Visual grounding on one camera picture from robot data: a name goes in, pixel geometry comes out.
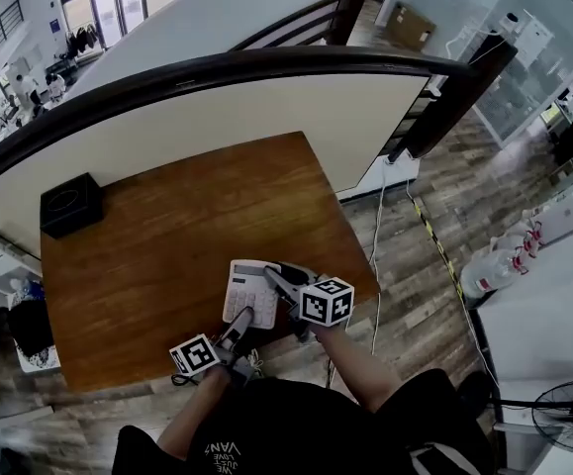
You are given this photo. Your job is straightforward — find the glass office partition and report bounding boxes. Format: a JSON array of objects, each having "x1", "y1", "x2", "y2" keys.
[{"x1": 374, "y1": 0, "x2": 573, "y2": 145}]

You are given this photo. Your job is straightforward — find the person's right forearm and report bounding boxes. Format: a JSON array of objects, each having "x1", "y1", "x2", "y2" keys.
[{"x1": 313, "y1": 324, "x2": 404, "y2": 415}]

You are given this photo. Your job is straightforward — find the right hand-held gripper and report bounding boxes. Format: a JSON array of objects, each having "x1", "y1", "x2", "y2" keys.
[{"x1": 263, "y1": 260, "x2": 356, "y2": 344}]

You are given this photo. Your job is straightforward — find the clear water jug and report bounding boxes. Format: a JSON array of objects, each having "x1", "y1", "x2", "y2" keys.
[
  {"x1": 458, "y1": 249, "x2": 515, "y2": 299},
  {"x1": 488, "y1": 233, "x2": 532, "y2": 266},
  {"x1": 518, "y1": 208, "x2": 547, "y2": 246}
]

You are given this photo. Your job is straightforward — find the white calculator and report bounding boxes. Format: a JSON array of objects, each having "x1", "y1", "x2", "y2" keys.
[{"x1": 222, "y1": 258, "x2": 282, "y2": 330}]

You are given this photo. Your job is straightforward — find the white partition panel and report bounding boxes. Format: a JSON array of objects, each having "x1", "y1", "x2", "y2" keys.
[{"x1": 62, "y1": 0, "x2": 356, "y2": 103}]

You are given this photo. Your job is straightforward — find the cream partition panel black rail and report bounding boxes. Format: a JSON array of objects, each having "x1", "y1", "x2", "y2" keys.
[{"x1": 0, "y1": 46, "x2": 478, "y2": 261}]

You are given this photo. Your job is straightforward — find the brown cardboard box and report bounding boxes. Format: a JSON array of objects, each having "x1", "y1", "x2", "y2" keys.
[{"x1": 383, "y1": 1, "x2": 438, "y2": 52}]

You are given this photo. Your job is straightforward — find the dark hanging coats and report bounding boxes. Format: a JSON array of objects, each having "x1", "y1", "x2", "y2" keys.
[{"x1": 62, "y1": 25, "x2": 104, "y2": 58}]

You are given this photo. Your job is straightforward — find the yellow black floor tape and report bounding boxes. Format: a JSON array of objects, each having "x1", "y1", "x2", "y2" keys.
[{"x1": 412, "y1": 198, "x2": 468, "y2": 301}]

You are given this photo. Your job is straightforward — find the person's black t-shirt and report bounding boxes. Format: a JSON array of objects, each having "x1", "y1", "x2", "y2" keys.
[{"x1": 112, "y1": 367, "x2": 495, "y2": 475}]

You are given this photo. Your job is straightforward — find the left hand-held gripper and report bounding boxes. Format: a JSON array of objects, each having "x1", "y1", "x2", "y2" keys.
[{"x1": 168, "y1": 307, "x2": 258, "y2": 391}]

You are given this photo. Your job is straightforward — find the person's left forearm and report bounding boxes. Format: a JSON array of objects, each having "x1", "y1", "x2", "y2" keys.
[{"x1": 155, "y1": 366, "x2": 233, "y2": 462}]

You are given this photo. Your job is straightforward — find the dark wooden post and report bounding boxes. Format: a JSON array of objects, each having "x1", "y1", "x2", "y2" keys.
[
  {"x1": 387, "y1": 40, "x2": 520, "y2": 165},
  {"x1": 328, "y1": 0, "x2": 381, "y2": 47}
]

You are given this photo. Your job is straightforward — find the person's white shoe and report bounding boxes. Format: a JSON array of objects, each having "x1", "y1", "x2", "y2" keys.
[{"x1": 245, "y1": 346, "x2": 266, "y2": 378}]

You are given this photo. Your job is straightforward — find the black waste bin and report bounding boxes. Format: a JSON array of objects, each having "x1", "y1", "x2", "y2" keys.
[{"x1": 7, "y1": 297, "x2": 62, "y2": 373}]

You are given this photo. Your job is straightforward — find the white cabinet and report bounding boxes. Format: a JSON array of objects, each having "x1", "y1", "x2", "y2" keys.
[{"x1": 532, "y1": 190, "x2": 573, "y2": 246}]

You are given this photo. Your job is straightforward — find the black square box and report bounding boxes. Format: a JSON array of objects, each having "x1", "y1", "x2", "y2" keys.
[{"x1": 39, "y1": 172, "x2": 106, "y2": 240}]

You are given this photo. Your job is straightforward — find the white table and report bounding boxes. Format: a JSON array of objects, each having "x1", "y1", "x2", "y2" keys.
[{"x1": 473, "y1": 225, "x2": 573, "y2": 385}]

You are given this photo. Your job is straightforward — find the glass entrance door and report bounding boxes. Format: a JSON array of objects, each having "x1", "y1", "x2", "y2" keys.
[{"x1": 55, "y1": 0, "x2": 176, "y2": 51}]

